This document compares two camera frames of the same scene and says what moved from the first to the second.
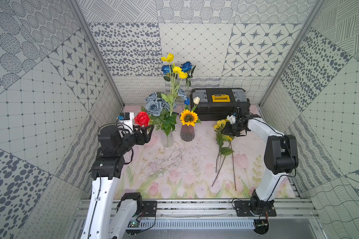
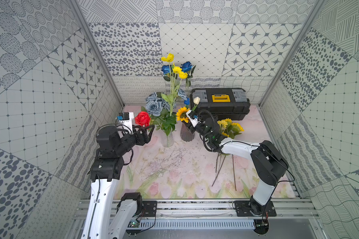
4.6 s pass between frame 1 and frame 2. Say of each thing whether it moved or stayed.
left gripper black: stayed
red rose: stayed
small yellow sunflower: moved
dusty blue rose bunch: stayed
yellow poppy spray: stayed
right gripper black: moved
